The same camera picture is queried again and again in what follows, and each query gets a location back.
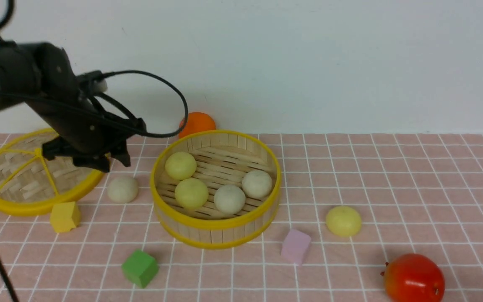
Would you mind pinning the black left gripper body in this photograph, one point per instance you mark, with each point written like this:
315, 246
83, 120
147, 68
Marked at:
77, 107

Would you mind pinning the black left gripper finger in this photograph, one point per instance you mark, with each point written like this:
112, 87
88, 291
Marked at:
102, 162
57, 147

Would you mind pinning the yellow bun back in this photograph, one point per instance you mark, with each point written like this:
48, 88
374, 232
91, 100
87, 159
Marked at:
180, 165

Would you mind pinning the yellow foam cube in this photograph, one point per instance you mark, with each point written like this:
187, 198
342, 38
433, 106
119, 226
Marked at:
65, 217

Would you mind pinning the pink checkered tablecloth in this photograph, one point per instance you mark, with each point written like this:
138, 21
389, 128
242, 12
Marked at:
415, 194

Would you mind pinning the green foam cube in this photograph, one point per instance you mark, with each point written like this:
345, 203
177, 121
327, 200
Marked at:
140, 268

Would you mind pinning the red pomegranate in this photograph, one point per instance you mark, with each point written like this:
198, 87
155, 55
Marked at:
413, 278

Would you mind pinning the bamboo steamer tray yellow rim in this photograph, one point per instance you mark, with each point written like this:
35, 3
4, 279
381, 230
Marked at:
223, 158

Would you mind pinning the white bun front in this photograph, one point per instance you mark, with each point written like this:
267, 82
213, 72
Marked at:
229, 199

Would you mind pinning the white bun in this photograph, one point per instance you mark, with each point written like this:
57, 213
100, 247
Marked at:
229, 199
122, 190
257, 184

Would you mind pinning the pink foam cube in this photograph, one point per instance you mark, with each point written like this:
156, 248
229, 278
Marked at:
295, 246

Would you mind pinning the pale green bun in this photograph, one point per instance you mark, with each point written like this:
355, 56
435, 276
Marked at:
191, 193

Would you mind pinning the yellow bamboo steamer lid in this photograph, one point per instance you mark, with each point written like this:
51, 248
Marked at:
30, 185

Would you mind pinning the yellow bun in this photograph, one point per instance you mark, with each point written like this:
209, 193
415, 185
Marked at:
343, 221
180, 165

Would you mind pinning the orange fruit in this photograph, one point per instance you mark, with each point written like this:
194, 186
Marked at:
197, 122

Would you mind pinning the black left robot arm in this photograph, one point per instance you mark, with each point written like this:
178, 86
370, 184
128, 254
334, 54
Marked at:
19, 79

